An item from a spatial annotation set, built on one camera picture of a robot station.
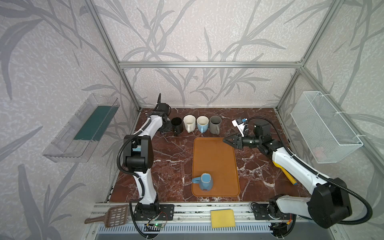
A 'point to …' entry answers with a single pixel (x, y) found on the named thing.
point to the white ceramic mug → (189, 122)
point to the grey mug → (215, 123)
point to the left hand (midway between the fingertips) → (164, 122)
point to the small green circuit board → (159, 224)
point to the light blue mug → (202, 123)
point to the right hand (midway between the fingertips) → (225, 135)
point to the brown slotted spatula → (116, 216)
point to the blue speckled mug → (205, 181)
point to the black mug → (177, 125)
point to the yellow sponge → (222, 218)
